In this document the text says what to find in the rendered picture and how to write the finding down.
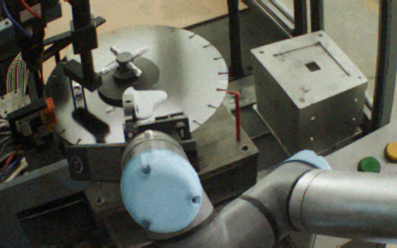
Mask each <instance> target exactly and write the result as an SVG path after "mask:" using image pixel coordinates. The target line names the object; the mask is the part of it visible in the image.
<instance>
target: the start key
mask: <svg viewBox="0 0 397 248"><path fill-rule="evenodd" d="M378 169H379V163H378V160H377V159H376V158H374V157H372V156H368V157H367V158H364V159H363V160H362V162H361V165H360V171H361V172H366V173H367V172H372V173H376V172H378Z"/></svg>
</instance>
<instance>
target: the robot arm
mask: <svg viewBox="0 0 397 248"><path fill-rule="evenodd" d="M122 98H123V113H124V120H125V122H124V123H122V130H123V137H124V143H111V144H104V143H94V144H76V145H74V146H69V147H68V148H66V149H65V155H66V160H67V164H68V167H69V172H70V177H71V179H72V180H75V181H76V180H79V181H92V182H106V183H121V197H122V200H123V203H124V206H125V207H126V208H127V210H128V212H129V213H130V214H131V216H132V217H133V219H134V220H135V221H136V222H137V223H138V224H139V225H141V226H143V228H144V229H145V231H146V233H147V234H148V235H149V237H150V238H151V239H152V240H153V242H154V244H155V245H156V246H157V247H158V248H271V247H272V246H273V245H274V244H276V243H277V242H279V241H280V240H281V239H283V238H284V237H285V236H286V235H288V234H289V233H291V232H299V233H311V234H317V235H322V236H323V235H325V236H330V237H335V238H336V237H338V238H343V239H344V238H346V239H354V240H362V241H371V242H377V243H383V244H391V245H397V174H387V173H384V174H382V173H377V172H376V173H372V172H367V173H366V172H361V171H359V172H355V171H343V170H331V167H330V165H328V163H327V162H326V160H325V159H324V158H322V156H318V157H317V155H316V153H315V152H312V151H307V150H305V151H300V152H297V153H296V155H294V156H293V157H292V158H290V159H287V160H285V161H283V162H282V163H280V164H279V165H278V166H277V167H276V168H275V170H274V171H273V172H272V173H270V174H269V175H268V176H267V177H266V178H263V179H262V180H261V181H259V182H258V183H256V184H255V185H253V187H252V188H251V189H249V190H248V191H246V192H245V193H244V194H243V195H241V196H240V197H238V198H237V199H235V200H233V201H232V202H230V203H229V204H228V205H226V206H225V207H223V209H221V210H220V211H219V212H216V210H215V208H214V206H213V205H212V203H211V201H210V200H209V199H208V198H207V196H206V194H205V192H204V190H203V188H202V186H201V184H200V181H199V178H198V176H197V173H196V172H200V166H199V161H198V155H197V148H196V141H195V139H191V134H190V129H189V117H188V116H187V114H186V113H185V111H182V112H176V113H169V114H167V115H158V116H154V118H155V121H148V122H142V123H140V122H141V121H146V120H149V119H150V118H151V116H152V108H153V107H154V106H155V105H157V104H159V103H160V102H162V101H164V100H165V99H166V98H167V94H166V93H165V92H163V91H159V90H154V91H137V90H135V89H133V87H130V88H127V90H126V91H125V93H124V94H123V96H122ZM136 109H138V111H139V113H136ZM177 115H183V116H178V117H174V116H177Z"/></svg>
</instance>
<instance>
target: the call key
mask: <svg viewBox="0 0 397 248"><path fill-rule="evenodd" d="M386 154H387V155H388V157H389V158H391V159H392V160H397V142H391V143H390V144H388V147H387V151H386Z"/></svg>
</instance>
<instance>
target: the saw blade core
mask: <svg viewBox="0 0 397 248"><path fill-rule="evenodd" d="M153 27H154V29H153ZM132 28H133V30H132ZM152 29H153V30H152ZM174 29H175V27H171V26H166V25H164V26H160V25H156V26H155V25H153V24H148V25H133V26H132V27H124V28H117V29H115V30H113V31H112V32H113V34H111V31H108V32H104V33H102V34H100V35H98V36H97V38H98V41H97V42H98V46H99V47H98V48H97V49H94V50H92V54H93V62H94V66H95V67H94V70H95V72H97V73H98V74H99V72H100V70H101V69H102V68H103V67H105V66H106V65H107V64H108V63H110V62H112V61H114V60H116V56H115V55H114V54H113V53H112V52H110V50H109V49H110V48H111V47H115V48H116V50H118V51H120V52H121V53H124V52H130V53H134V52H136V51H138V50H140V49H142V48H144V47H149V48H150V51H148V52H147V53H145V54H143V55H141V56H140V57H142V58H144V57H146V58H148V59H150V60H152V61H153V62H155V63H156V64H157V66H158V68H159V70H160V82H159V84H158V87H157V88H156V89H155V90H159V91H163V92H165V93H166V94H167V98H166V99H165V100H164V101H162V102H160V103H159V104H157V105H155V106H154V107H153V108H152V116H151V118H150V119H149V120H146V121H141V122H140V123H142V122H148V121H155V118H154V116H158V115H167V114H169V113H176V112H182V111H185V113H186V114H187V116H188V117H189V129H190V133H193V132H195V131H196V129H198V128H199V127H200V126H199V125H201V126H202V125H203V124H205V123H206V122H207V121H208V120H209V119H210V117H211V116H212V115H213V114H214V113H215V111H216V109H219V107H220V105H221V103H222V101H223V99H224V97H225V95H226V90H227V85H228V72H227V68H226V62H224V60H223V58H222V57H221V56H220V53H219V52H218V51H217V50H216V49H215V47H214V46H213V45H212V46H211V44H209V43H208V42H207V41H206V40H204V39H203V38H202V37H200V36H199V35H197V34H196V35H195V34H194V33H192V32H190V31H188V30H186V29H184V30H183V29H180V28H176V29H175V30H174ZM173 30H174V32H173ZM172 32H173V33H172ZM194 35H195V36H194ZM191 37H192V38H191ZM190 38H191V39H190ZM71 59H75V60H76V61H78V62H79V63H80V60H81V59H80V55H74V53H73V51H70V52H69V53H67V54H66V55H65V56H64V58H62V60H60V62H58V64H57V65H56V66H55V68H54V69H53V71H52V72H51V74H50V76H49V78H48V80H47V82H46V85H45V88H44V93H43V97H45V98H46V99H48V98H50V97H51V98H52V100H53V105H54V107H55V110H54V111H53V112H50V113H48V114H47V115H46V117H47V120H48V121H49V125H50V126H51V127H52V128H53V130H54V131H55V132H56V134H57V135H59V137H61V138H62V139H64V140H65V141H67V142H68V143H70V144H72V145H73V146H74V145H76V144H77V143H78V144H94V143H104V144H111V143H124V137H123V130H122V123H124V122H125V120H124V113H123V103H116V102H110V101H107V100H106V99H104V98H103V97H101V96H99V94H98V91H97V90H96V91H94V92H93V93H91V92H90V91H88V90H86V89H85V88H84V90H85V92H84V94H83V93H82V94H81V95H78V96H75V93H74V97H72V95H71V86H70V82H69V78H68V77H67V76H66V75H65V74H64V70H63V65H65V64H66V63H67V62H68V61H70V60H71ZM61 62H62V63H61ZM64 62H65V63H64ZM80 64H81V63H80ZM218 74H220V75H218ZM54 76H56V77H54ZM218 80H227V83H218ZM49 90H50V91H49ZM217 90H221V91H217ZM209 106H210V107H212V108H209ZM53 118H55V119H53ZM194 121H196V123H197V124H196V123H194ZM198 124H199V125H198ZM64 130H65V132H63V131H64ZM79 140H81V141H79ZM78 141H79V142H78Z"/></svg>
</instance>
